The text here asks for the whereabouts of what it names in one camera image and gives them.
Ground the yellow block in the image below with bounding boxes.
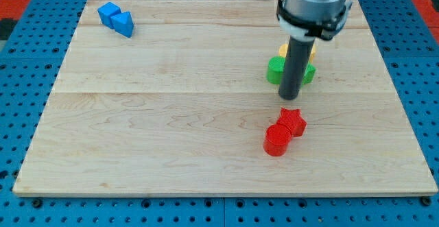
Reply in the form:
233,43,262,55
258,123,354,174
278,43,317,62

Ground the wooden board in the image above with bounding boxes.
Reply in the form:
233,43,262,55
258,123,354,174
13,0,438,198

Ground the blue triangular block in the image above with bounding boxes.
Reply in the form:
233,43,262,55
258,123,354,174
110,12,134,38

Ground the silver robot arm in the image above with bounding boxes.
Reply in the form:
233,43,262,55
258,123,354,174
276,0,352,43

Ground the red cylinder block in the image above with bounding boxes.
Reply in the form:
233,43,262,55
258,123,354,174
263,124,292,156

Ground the blue cube block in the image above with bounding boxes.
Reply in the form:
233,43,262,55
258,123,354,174
97,2,121,29

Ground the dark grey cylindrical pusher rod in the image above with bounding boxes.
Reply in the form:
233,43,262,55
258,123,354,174
278,37,314,100

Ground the green cylinder block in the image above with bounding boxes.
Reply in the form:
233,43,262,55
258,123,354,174
266,56,285,84

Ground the red star block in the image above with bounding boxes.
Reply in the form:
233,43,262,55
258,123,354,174
276,108,307,137

